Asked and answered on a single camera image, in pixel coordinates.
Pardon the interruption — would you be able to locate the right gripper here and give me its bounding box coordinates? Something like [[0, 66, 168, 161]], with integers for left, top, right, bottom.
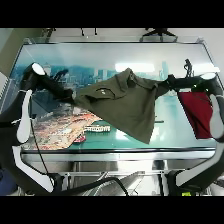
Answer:
[[165, 74, 178, 92]]

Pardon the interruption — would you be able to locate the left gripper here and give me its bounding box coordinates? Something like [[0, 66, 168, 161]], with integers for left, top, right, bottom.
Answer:
[[59, 87, 77, 105]]

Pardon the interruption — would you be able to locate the olive green shirt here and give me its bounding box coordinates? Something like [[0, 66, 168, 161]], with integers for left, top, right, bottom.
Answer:
[[73, 67, 172, 145]]

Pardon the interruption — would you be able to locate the red garment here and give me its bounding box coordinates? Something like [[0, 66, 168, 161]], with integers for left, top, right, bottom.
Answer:
[[177, 91, 215, 140]]

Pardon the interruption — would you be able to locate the black cable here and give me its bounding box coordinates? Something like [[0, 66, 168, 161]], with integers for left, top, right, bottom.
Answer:
[[65, 176, 130, 197], [30, 114, 54, 178]]

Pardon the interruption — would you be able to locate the silver frame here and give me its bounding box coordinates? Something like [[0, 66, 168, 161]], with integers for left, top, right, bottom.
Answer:
[[19, 149, 224, 197]]

